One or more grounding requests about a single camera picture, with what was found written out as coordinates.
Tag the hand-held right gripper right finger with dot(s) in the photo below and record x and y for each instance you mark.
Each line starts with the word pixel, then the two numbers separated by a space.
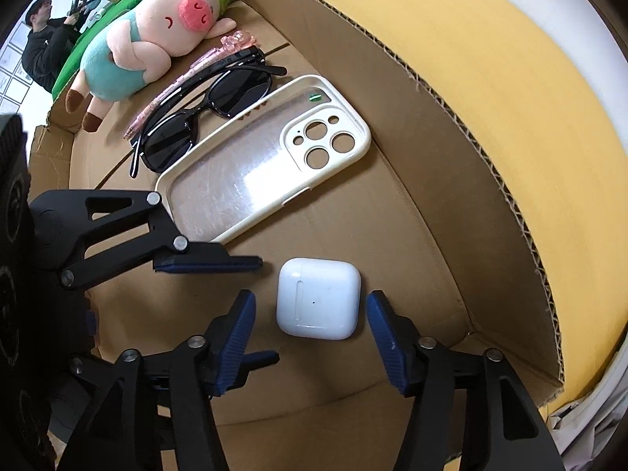
pixel 387 343

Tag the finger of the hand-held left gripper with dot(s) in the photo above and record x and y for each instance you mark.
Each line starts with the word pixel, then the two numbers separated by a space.
pixel 262 357
pixel 206 262

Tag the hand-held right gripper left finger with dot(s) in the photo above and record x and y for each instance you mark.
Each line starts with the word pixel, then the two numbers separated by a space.
pixel 235 341

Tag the white earbuds case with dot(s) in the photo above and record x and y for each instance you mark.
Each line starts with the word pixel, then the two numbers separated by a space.
pixel 319 299

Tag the white clear phone case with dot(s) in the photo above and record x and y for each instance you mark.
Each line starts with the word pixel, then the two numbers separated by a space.
pixel 235 176

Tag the cardboard box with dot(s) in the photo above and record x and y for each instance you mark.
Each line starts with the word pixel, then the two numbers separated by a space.
pixel 417 181

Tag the black sunglasses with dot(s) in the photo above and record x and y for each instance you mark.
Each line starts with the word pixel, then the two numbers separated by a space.
pixel 240 91

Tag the pink patterned pen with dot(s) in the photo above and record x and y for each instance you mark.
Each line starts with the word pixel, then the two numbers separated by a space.
pixel 203 60

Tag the pig plush toy teal outfit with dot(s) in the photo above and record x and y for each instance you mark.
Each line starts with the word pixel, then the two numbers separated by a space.
pixel 132 49

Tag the crumpled white paper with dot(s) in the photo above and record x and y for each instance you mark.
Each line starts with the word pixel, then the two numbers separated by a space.
pixel 584 431

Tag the green cloth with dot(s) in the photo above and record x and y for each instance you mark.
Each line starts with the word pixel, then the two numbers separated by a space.
pixel 81 59

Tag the white wall papers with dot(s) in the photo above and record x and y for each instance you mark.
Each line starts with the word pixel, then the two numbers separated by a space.
pixel 12 91

